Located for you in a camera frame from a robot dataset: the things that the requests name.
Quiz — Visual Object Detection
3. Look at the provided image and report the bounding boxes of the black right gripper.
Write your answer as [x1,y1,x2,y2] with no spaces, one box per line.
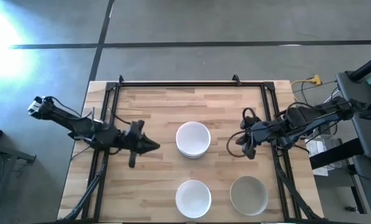
[239,116,286,160]

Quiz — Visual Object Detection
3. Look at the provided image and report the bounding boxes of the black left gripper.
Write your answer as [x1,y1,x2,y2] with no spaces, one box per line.
[122,119,161,169]

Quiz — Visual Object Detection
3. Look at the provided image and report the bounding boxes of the white bowl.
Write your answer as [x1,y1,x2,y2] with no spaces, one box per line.
[175,179,213,219]
[175,121,212,157]
[178,151,209,160]

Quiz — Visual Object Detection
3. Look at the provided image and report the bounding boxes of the pale grey bowl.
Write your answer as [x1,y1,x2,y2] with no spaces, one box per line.
[229,175,269,217]

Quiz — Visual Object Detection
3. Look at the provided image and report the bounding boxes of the translucent plastic box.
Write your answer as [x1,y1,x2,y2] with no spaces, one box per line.
[305,134,342,177]

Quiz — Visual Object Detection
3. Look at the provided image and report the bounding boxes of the black pole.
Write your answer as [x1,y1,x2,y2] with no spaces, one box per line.
[349,51,371,83]

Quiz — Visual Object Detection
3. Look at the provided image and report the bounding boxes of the dark metal stand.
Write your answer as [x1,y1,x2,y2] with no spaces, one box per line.
[0,139,37,224]

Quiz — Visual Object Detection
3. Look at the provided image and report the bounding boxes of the black aluminium frame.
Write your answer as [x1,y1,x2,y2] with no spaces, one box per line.
[59,80,324,224]

